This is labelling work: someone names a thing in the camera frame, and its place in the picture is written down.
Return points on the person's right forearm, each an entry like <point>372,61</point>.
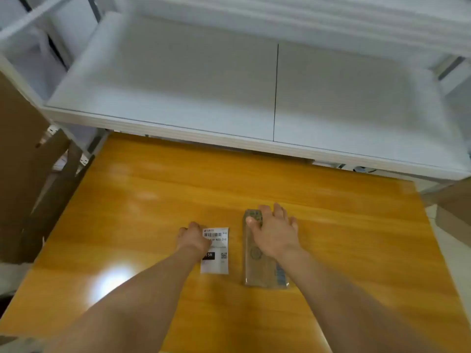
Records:
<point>338,308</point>

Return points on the person's left forearm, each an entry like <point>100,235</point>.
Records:
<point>140,301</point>

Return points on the open brown cardboard carton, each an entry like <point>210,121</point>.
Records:
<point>452,209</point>

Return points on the black white power strip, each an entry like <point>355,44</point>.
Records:
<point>364,169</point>

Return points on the white metal shelf rack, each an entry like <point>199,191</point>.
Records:
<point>184,88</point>

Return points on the white shipping label sticker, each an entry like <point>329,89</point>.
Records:
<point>220,264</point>

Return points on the person's left hand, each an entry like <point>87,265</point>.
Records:
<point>193,240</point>

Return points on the brown cardboard packet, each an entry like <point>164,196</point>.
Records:
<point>259,272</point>

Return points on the person's right hand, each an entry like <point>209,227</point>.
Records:
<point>276,235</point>

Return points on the flattened brown cardboard box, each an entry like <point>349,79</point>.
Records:
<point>55,194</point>

